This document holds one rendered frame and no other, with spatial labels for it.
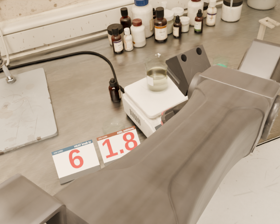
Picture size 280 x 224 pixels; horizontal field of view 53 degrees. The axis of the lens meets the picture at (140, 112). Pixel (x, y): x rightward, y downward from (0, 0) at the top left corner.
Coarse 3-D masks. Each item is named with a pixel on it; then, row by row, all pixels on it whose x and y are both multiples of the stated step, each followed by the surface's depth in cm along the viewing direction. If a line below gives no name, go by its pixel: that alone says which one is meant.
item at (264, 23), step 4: (260, 20) 75; (264, 20) 75; (268, 20) 75; (272, 20) 74; (260, 24) 76; (264, 24) 74; (268, 24) 73; (276, 24) 73; (260, 28) 77; (264, 28) 77; (260, 32) 77; (260, 36) 78
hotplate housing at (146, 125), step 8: (128, 96) 66; (128, 104) 65; (128, 112) 68; (136, 112) 63; (136, 120) 65; (144, 120) 61; (152, 120) 60; (160, 120) 60; (144, 128) 63; (152, 128) 60
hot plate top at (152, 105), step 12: (132, 84) 66; (144, 84) 66; (168, 84) 65; (132, 96) 63; (144, 96) 63; (156, 96) 63; (168, 96) 62; (180, 96) 62; (144, 108) 60; (156, 108) 60
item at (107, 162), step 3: (135, 129) 63; (138, 138) 63; (138, 141) 63; (99, 144) 62; (99, 147) 62; (126, 153) 62; (102, 156) 61; (117, 156) 62; (120, 156) 62; (108, 159) 62; (111, 159) 62; (114, 159) 62; (105, 162) 61; (108, 162) 61; (111, 162) 61; (105, 165) 61
